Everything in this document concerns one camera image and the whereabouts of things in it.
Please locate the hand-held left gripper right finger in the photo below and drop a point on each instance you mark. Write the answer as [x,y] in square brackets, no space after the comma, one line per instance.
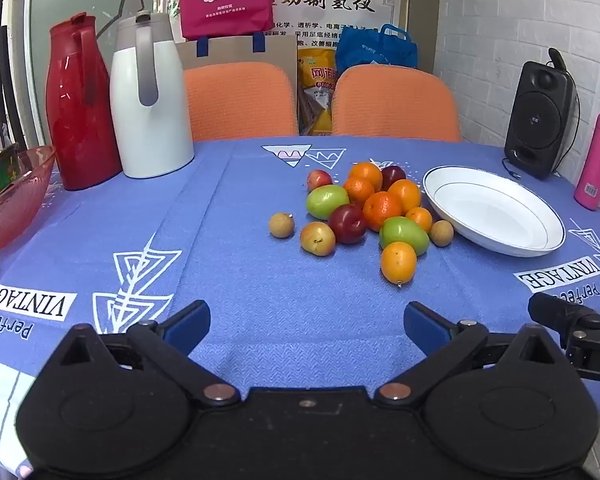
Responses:
[426,327]

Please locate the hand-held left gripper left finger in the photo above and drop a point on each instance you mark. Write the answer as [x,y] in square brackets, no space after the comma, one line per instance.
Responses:
[187,327]

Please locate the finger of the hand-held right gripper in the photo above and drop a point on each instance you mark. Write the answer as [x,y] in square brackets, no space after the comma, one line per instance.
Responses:
[555,312]

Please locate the orange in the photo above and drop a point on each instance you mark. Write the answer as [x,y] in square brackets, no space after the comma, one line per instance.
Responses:
[398,262]
[365,174]
[406,195]

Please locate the longan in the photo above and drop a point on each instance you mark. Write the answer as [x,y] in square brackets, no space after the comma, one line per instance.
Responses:
[282,224]
[441,233]

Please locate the green jujube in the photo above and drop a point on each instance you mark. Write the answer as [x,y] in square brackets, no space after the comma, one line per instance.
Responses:
[404,234]
[326,201]

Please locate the tangerine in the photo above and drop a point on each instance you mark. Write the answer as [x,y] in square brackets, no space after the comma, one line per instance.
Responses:
[357,191]
[381,210]
[420,218]

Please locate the white plate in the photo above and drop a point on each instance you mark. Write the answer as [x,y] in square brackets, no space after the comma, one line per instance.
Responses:
[490,210]

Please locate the dark red plum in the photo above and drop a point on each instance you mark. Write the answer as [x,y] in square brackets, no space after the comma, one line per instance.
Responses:
[394,175]
[347,223]

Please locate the red yellow nectarine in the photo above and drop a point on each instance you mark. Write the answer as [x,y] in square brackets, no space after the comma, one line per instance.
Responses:
[318,179]
[318,238]

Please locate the blue printed tablecloth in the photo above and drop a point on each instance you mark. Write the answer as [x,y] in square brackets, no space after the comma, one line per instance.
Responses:
[260,285]

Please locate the pink bottle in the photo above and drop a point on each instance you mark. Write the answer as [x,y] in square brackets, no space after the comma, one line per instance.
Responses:
[597,165]

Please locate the black speaker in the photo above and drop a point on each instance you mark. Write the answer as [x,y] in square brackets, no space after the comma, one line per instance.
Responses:
[537,120]

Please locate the white thermos jug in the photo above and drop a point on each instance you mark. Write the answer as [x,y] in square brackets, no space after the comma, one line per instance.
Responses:
[150,135]

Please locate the pink glass bowl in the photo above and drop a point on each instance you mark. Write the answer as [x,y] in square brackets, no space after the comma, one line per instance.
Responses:
[15,210]

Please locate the orange chair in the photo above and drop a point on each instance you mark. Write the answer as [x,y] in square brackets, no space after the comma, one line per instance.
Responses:
[240,105]
[395,105]

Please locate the red thermos jug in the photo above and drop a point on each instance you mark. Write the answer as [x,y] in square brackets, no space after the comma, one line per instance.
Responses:
[75,125]

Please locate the yellow snack packet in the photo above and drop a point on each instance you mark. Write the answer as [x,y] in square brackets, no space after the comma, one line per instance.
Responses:
[317,72]

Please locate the brown paper bag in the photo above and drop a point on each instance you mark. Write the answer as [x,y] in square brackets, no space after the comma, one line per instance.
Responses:
[230,52]

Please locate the blue plastic bag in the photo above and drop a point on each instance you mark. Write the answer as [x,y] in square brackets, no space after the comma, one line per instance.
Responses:
[375,50]

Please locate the magenta tote bag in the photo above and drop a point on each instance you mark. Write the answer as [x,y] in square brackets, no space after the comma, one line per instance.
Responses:
[225,0]

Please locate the calligraphy wall poster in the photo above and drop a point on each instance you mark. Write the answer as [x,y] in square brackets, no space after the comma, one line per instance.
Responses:
[330,5]

